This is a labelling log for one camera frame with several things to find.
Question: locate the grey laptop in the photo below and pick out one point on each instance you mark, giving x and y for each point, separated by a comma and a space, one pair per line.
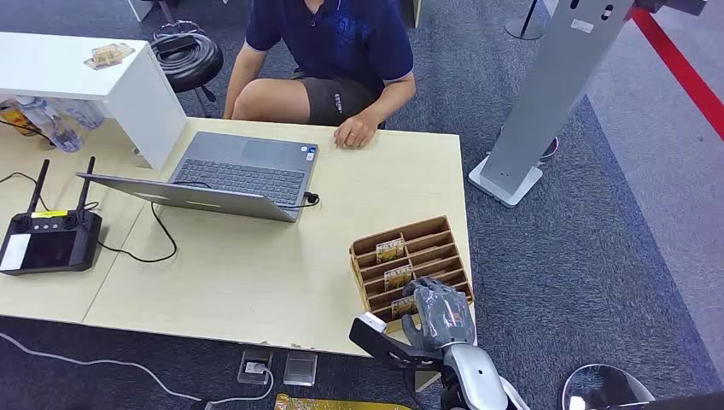
243, 175

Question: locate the hotel key card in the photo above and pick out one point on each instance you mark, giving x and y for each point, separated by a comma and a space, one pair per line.
397, 277
390, 250
402, 308

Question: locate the wooden card holder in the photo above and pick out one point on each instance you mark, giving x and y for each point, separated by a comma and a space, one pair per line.
430, 232

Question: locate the black power adapter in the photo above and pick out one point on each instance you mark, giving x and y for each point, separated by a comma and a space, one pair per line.
175, 44

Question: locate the grey kiosk stand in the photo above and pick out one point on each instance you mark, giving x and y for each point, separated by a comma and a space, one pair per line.
554, 85

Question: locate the white desk shelf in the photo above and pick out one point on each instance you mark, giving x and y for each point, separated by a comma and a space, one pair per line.
56, 62

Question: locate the clear plastic packet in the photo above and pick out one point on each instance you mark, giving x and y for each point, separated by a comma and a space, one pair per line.
108, 55

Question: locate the person's right forearm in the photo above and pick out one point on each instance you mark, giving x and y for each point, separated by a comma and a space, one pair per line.
240, 79

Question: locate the person's left forearm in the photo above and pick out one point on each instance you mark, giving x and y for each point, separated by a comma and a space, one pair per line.
396, 96

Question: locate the clear plastic bottle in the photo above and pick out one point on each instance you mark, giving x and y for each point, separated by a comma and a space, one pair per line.
87, 113
54, 127

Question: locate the yellow patterned sheet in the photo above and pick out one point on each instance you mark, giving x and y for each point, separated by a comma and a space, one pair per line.
328, 404

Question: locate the black remote controller with antennas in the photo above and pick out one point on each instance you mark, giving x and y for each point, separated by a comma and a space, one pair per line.
51, 249

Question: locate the person's left hand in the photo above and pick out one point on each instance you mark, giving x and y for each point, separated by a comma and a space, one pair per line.
355, 133

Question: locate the round metal base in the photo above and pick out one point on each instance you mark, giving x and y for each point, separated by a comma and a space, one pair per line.
599, 385

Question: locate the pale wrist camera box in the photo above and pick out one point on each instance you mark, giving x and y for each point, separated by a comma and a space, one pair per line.
371, 322

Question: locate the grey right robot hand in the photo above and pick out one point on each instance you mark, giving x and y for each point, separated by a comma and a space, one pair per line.
438, 317

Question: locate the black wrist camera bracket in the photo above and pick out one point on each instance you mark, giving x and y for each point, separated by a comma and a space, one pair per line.
384, 348

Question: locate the floor socket box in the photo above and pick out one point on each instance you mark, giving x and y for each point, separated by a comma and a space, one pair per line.
300, 369
254, 368

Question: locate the person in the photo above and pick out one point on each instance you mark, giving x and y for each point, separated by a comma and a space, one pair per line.
339, 39

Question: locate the black round stool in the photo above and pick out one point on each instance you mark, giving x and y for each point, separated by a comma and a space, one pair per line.
192, 70

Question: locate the yellow package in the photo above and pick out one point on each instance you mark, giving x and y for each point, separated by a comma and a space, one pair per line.
14, 117

